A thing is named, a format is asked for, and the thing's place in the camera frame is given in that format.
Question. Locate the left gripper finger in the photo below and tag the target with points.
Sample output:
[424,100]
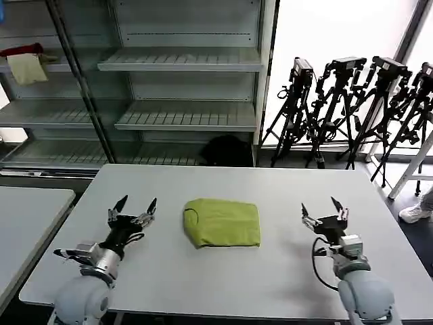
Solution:
[149,216]
[116,211]

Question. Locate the grey metal shelf unit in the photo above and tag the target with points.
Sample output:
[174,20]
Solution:
[189,64]

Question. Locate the person's white shoe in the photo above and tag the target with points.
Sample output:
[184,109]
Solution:
[414,211]

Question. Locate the white metal frame stand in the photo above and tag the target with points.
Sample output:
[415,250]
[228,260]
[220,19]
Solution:
[411,167]

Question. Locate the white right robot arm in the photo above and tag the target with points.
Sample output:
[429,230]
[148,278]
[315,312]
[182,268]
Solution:
[365,291]

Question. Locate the cream cloth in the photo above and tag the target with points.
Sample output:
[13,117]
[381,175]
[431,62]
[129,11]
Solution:
[27,69]

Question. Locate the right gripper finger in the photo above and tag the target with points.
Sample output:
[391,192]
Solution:
[309,221]
[342,214]

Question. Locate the glass-fronted grey shelf unit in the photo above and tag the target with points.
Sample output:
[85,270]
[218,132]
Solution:
[50,111]

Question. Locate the black tripod with box camera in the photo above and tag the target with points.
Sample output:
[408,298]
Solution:
[302,71]

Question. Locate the red cloth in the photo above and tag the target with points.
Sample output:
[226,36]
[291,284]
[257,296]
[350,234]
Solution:
[20,49]

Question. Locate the black bag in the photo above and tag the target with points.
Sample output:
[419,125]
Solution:
[228,150]

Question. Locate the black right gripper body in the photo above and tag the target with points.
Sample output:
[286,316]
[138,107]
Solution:
[331,228]

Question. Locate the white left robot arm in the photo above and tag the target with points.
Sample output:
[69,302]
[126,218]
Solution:
[84,294]

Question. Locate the green t-shirt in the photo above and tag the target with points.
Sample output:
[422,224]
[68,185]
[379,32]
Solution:
[226,223]

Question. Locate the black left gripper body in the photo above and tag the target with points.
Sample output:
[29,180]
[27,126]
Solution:
[121,233]

